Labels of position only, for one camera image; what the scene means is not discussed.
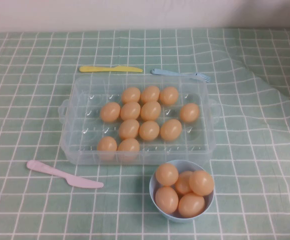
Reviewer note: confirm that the light blue bowl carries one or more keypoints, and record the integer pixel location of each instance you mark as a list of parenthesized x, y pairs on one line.
[(160, 212)]

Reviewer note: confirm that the green checked tablecloth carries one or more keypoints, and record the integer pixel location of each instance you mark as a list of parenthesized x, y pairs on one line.
[(22, 100)]

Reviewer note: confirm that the pink plastic knife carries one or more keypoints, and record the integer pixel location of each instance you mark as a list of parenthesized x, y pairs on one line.
[(60, 175)]

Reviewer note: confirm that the yellow plastic knife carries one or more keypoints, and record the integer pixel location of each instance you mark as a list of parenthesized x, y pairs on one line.
[(102, 68)]

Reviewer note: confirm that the clear plastic egg box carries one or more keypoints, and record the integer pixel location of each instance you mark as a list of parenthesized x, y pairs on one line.
[(85, 120)]

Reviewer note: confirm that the blue plastic fork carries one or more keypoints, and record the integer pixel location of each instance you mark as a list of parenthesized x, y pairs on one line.
[(170, 73)]

